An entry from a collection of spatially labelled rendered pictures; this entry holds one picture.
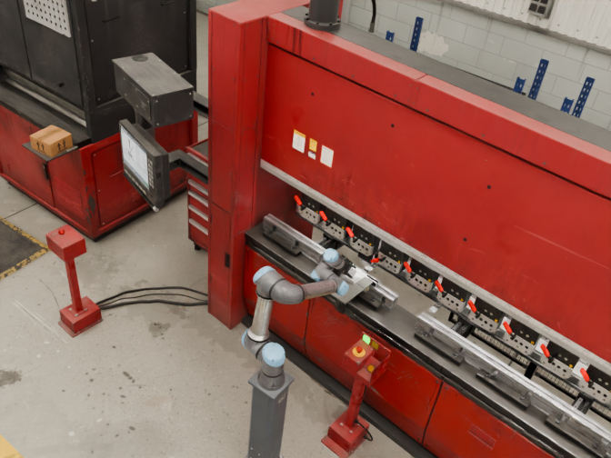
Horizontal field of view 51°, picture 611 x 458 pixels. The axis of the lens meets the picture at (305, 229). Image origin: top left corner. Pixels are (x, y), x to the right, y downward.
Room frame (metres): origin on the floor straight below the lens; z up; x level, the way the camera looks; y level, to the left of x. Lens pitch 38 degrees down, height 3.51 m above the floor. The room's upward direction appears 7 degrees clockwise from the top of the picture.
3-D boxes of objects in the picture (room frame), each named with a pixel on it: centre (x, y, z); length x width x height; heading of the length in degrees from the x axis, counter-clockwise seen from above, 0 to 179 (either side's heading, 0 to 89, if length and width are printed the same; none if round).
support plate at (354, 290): (2.72, -0.28, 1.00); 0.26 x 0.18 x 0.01; 143
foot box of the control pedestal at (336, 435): (2.37, -0.41, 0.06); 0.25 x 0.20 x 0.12; 143
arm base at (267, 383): (2.15, 0.08, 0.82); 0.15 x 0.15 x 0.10
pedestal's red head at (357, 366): (2.39, -0.43, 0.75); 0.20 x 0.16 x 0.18; 53
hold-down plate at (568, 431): (1.94, -1.45, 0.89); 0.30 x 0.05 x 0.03; 53
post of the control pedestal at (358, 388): (2.39, -0.43, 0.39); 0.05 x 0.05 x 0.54; 53
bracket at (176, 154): (3.41, 0.83, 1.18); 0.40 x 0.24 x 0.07; 53
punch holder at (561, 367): (2.12, -1.30, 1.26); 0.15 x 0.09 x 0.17; 53
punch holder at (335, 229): (2.97, -0.19, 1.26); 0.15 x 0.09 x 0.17; 53
